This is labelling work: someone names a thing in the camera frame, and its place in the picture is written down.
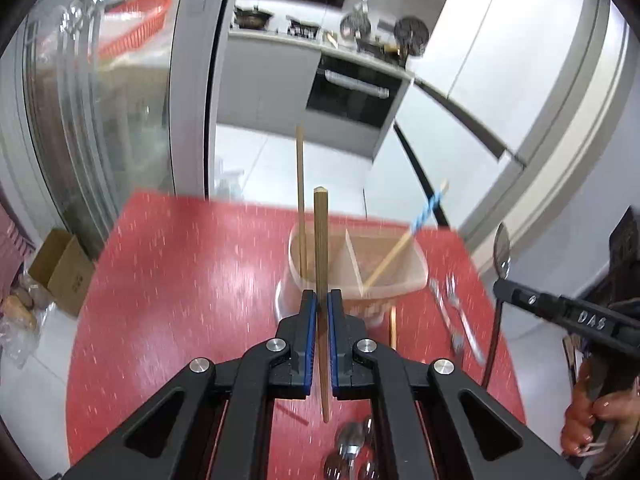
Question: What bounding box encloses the black built-in oven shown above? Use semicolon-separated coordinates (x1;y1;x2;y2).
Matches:
305;55;408;128

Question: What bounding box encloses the beige utensil holder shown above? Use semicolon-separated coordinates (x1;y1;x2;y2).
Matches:
275;227;429;328

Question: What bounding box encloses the round metal rack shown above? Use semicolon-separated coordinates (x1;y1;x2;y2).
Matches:
340;12;371;41

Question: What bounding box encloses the pink plastic rack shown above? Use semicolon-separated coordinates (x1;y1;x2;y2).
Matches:
0;205;36;291

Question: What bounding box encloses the plain wooden chopstick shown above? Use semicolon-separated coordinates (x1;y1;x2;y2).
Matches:
314;187;332;423
296;126;308;273

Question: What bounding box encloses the wok with wooden handle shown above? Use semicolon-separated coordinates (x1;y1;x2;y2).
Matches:
357;37;408;61

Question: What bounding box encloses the cardboard box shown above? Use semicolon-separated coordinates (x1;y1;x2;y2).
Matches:
27;228;96;317

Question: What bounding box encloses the round dark rack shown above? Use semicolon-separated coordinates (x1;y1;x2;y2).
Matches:
394;16;431;56

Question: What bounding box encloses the bag of bread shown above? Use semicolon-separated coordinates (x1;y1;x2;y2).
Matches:
0;285;41;356

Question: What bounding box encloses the metal spoon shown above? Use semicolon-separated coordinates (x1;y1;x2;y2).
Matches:
481;221;513;389

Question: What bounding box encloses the metal fork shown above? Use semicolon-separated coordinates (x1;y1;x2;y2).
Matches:
446;275;487;366

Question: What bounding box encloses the blue dotted chopstick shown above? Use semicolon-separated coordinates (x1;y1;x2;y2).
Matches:
362;180;449;293

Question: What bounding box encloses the person's right hand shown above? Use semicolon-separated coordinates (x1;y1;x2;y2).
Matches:
560;360;640;458

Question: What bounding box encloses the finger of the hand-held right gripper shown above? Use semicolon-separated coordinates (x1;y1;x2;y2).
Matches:
494;279;567;328

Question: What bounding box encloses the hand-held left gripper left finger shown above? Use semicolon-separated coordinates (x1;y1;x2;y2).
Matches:
62;289;321;480

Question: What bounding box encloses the ornate-handled metal utensil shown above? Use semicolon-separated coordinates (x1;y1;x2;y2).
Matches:
429;280;466;353

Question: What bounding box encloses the clear plastic bag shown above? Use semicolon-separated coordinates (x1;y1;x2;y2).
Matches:
216;160;246;198

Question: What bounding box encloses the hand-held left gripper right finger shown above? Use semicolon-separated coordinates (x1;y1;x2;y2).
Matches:
326;287;583;480

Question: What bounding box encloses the black frying pan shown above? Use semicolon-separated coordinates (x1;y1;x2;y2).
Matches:
286;16;321;38

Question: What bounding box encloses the black wok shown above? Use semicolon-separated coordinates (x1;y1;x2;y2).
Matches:
234;5;273;29

